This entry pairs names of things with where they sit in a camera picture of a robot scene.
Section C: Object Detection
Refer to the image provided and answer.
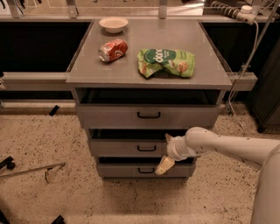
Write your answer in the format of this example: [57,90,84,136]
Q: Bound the white ceramic bowl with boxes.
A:
[99,17,129,34]

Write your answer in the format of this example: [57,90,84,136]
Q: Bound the metal rod on floor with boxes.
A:
[0,163,66,179]

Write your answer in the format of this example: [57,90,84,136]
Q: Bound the black clip on floor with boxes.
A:
[49,105,60,116]

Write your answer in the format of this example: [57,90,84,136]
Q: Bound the grey top drawer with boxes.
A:
[74,87,221,130]

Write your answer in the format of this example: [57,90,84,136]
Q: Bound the grey drawer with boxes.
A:
[74,87,221,130]
[97,157,196,179]
[88,129,186,158]

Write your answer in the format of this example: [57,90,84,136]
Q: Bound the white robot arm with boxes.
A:
[156,127,280,224]

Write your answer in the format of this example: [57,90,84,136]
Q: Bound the orange soda can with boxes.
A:
[98,38,128,62]

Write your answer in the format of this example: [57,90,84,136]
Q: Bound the white power strip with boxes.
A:
[210,1,257,26]

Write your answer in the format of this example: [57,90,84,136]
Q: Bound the green chip bag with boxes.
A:
[137,49,195,78]

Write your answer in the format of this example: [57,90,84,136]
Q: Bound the grey drawer cabinet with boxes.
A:
[66,18,234,181]

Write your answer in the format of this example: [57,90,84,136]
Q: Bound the white cable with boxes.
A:
[226,20,261,132]

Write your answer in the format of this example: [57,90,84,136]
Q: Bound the grey bottom drawer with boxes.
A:
[97,157,196,179]

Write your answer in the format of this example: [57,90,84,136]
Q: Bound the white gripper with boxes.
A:
[155,133,196,175]

